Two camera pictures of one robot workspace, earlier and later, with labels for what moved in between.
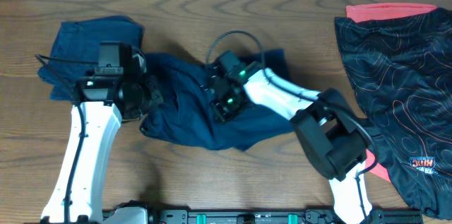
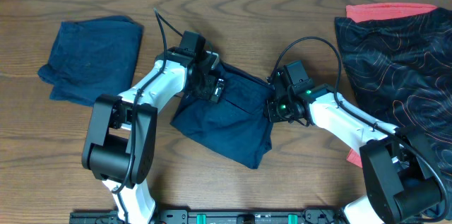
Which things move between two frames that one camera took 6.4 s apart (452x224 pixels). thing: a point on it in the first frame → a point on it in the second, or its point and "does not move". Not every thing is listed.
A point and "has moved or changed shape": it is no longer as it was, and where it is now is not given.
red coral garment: (364, 12) does not move
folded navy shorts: (75, 50) does not move
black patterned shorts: (402, 71) does not move
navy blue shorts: (188, 116) has moved or changed shape
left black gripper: (156, 97) → (206, 93)
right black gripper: (219, 114) → (272, 115)
